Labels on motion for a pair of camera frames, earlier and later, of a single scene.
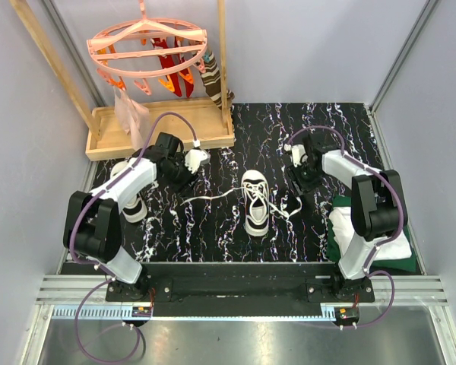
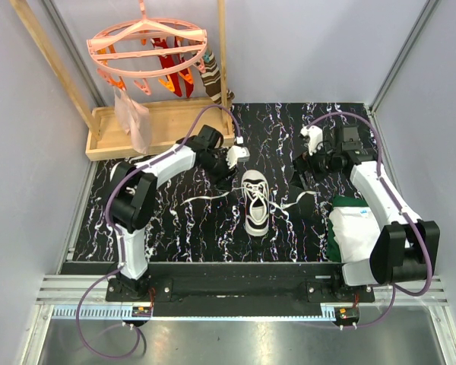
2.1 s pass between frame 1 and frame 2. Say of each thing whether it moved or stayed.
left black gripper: moved
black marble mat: stayed
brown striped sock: stayed
